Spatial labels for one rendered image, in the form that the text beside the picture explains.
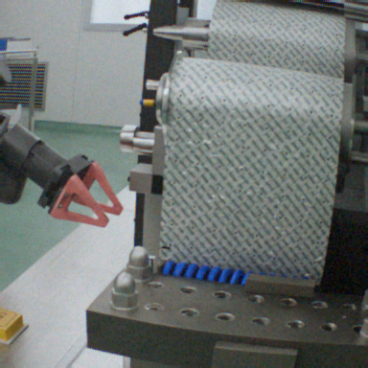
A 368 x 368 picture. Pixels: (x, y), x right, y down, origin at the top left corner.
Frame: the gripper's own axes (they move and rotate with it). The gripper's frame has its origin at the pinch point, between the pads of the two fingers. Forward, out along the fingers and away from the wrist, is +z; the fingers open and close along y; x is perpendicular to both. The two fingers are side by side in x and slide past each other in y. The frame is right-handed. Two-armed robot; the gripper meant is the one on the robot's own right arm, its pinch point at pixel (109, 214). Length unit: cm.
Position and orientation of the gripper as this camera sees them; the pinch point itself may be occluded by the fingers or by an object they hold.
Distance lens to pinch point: 102.7
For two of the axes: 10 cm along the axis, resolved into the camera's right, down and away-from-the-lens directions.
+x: 5.0, -7.9, -3.4
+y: -2.6, 2.4, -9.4
